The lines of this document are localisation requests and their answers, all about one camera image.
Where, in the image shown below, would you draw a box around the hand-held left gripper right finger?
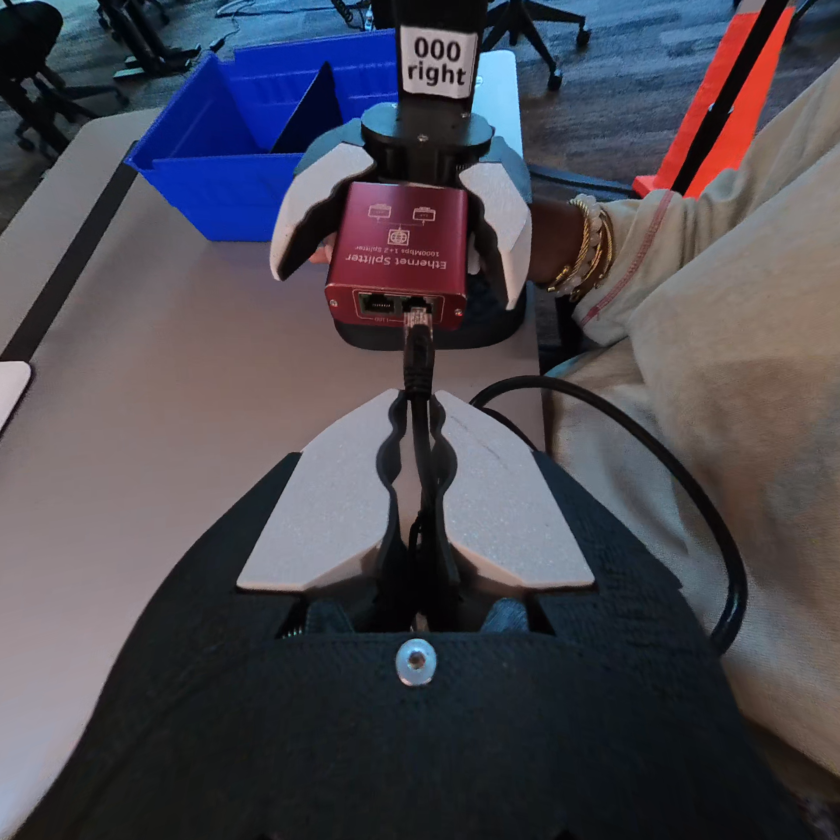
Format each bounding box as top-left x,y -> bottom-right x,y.
430,390 -> 596,589

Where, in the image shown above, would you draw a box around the gold bracelets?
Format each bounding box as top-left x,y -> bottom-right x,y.
546,193 -> 618,304

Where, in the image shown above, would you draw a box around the red adapter box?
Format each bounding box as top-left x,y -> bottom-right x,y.
323,182 -> 471,333

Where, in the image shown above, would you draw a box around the blue plastic bin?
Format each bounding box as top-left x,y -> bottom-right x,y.
123,29 -> 403,244

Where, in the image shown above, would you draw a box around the person's right forearm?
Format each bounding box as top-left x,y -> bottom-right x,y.
572,62 -> 840,349

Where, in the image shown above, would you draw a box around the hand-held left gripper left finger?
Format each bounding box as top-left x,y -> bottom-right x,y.
236,388 -> 421,592

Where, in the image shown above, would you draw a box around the person's torso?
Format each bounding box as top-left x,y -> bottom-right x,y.
543,249 -> 840,795

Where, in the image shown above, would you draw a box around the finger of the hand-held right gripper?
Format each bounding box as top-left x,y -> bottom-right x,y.
269,141 -> 379,283
458,159 -> 534,312

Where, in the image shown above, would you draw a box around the black textured pad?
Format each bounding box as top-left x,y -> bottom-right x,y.
335,272 -> 528,350

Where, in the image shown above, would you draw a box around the person's right hand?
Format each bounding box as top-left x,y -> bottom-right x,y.
527,199 -> 586,286

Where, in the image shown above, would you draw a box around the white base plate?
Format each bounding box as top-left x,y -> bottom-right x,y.
471,50 -> 524,160

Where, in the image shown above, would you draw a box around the orange traffic cone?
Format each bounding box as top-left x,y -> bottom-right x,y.
632,5 -> 796,199

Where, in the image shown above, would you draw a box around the black network cable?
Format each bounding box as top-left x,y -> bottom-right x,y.
377,307 -> 749,657

